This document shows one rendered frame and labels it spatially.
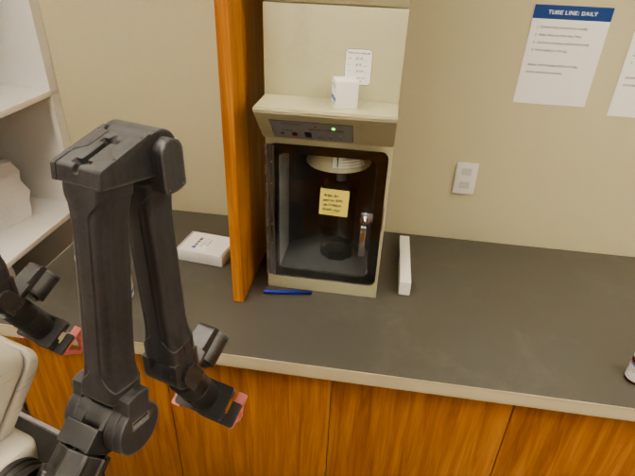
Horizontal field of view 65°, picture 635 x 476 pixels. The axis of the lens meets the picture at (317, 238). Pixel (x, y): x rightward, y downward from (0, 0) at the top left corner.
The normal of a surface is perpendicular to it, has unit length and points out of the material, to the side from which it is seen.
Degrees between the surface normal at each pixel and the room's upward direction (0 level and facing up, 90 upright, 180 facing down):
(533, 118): 90
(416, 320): 0
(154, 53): 90
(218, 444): 90
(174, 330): 85
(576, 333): 0
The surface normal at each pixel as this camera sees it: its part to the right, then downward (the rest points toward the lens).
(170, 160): 0.91, 0.24
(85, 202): -0.40, 0.31
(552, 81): -0.15, 0.51
